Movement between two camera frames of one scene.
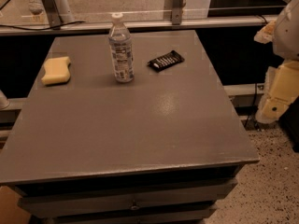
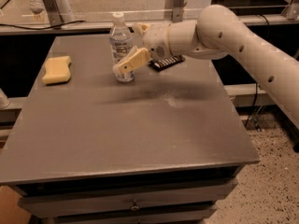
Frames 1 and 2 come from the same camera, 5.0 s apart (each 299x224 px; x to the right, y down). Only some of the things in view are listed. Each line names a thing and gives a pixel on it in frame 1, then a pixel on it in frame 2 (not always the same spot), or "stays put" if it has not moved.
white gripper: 287,35 -> 156,40
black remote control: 165,61 stays put
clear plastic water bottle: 121,51 stays put
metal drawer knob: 135,207 stays put
